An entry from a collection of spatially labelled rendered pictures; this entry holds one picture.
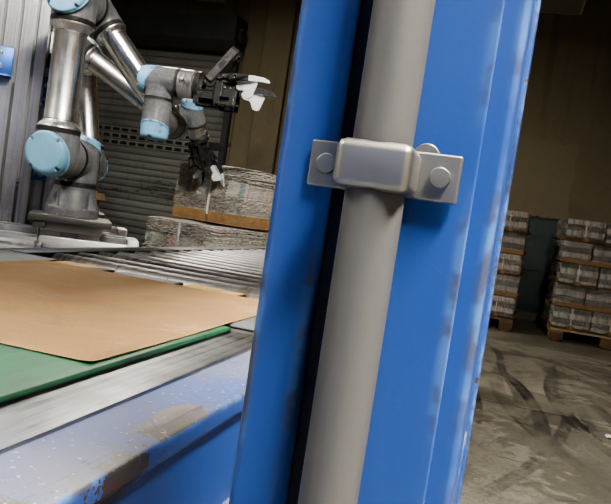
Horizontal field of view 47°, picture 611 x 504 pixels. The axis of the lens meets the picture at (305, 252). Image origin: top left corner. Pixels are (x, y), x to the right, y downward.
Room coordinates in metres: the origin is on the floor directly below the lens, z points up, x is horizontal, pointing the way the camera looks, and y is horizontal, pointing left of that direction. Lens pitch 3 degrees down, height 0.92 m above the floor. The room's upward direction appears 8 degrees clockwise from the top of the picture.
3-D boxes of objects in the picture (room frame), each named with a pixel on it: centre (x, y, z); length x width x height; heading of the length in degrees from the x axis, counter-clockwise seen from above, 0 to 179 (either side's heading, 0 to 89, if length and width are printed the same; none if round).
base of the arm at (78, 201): (2.05, 0.69, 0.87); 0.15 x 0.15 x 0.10
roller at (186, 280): (1.10, 0.19, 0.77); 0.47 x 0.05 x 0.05; 74
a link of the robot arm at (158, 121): (1.90, 0.44, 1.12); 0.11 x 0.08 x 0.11; 173
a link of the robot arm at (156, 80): (1.88, 0.44, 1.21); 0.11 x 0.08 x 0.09; 83
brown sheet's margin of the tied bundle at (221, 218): (2.87, 0.24, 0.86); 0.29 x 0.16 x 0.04; 147
